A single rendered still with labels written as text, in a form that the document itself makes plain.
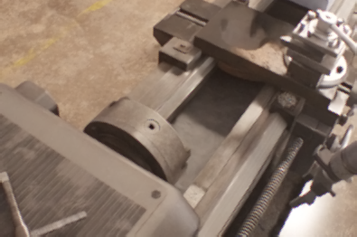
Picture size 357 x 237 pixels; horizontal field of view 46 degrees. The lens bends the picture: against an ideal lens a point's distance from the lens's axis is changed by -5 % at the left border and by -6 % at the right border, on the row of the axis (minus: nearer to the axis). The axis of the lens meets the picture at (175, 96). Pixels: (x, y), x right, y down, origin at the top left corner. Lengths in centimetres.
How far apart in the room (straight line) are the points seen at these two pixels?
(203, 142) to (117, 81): 131
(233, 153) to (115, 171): 74
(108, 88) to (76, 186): 206
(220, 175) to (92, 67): 171
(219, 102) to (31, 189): 112
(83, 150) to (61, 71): 215
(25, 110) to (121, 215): 29
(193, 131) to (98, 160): 89
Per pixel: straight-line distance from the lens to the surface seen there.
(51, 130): 81
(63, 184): 73
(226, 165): 140
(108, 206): 71
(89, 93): 274
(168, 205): 72
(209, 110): 169
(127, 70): 288
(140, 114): 99
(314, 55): 146
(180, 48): 168
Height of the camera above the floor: 195
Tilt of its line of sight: 46 degrees down
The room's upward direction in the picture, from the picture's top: 6 degrees clockwise
